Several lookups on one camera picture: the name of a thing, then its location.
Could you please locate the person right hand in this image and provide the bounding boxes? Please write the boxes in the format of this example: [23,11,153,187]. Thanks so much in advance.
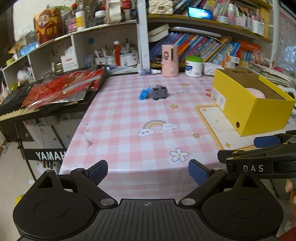
[285,179,296,206]

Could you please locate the yellow cardboard box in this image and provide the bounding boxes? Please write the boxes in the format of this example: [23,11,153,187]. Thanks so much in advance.
[211,69,295,137]

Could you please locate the stack of paper books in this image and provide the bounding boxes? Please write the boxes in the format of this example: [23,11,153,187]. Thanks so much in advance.
[247,63,295,88]

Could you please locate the pink checkered tablecloth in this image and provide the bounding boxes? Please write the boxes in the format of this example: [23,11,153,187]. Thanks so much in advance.
[59,72,290,200]

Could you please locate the orange white medicine boxes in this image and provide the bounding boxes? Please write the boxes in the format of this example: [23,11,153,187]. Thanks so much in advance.
[213,54,240,68]

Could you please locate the white quilted pouch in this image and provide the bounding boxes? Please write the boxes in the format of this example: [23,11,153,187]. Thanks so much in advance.
[203,62,224,76]

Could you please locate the red foil decoration packs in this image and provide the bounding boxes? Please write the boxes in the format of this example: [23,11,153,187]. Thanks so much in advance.
[22,69,103,108]

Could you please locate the grey toy car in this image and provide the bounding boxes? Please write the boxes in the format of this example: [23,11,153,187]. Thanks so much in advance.
[150,85,169,100]

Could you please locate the white jar green lid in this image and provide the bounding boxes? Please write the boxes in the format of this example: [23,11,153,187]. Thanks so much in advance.
[185,56,203,78]

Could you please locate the blue wrapped toy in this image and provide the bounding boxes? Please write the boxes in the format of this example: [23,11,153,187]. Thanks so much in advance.
[139,86,152,100]

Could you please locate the black Yamaha keyboard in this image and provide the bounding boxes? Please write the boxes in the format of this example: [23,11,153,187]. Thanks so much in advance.
[0,66,110,162]

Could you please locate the row of colourful books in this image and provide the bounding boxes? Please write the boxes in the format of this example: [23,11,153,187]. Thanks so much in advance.
[149,32,261,63]

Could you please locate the white drinking straws box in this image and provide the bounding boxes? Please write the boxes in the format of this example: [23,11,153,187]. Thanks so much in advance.
[61,46,79,72]

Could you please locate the pink cartoon humidifier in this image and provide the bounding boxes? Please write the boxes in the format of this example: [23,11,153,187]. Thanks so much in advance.
[162,44,179,77]

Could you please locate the white pen holder cups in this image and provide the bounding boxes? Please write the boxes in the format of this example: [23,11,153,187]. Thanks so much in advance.
[94,51,139,68]

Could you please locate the red dressed doll figurine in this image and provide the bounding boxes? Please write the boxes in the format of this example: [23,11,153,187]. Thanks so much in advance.
[114,41,121,67]

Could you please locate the shiny blue box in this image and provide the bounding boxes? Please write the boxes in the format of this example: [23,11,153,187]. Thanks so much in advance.
[188,7,213,20]

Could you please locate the fortune god plush figure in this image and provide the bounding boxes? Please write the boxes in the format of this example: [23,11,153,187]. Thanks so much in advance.
[34,7,63,45]

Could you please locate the cream quilted pearl handbag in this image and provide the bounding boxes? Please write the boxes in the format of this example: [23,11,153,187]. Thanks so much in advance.
[149,0,174,15]

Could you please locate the wooden bookshelf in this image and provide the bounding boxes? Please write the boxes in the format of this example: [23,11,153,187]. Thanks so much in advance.
[135,1,272,68]

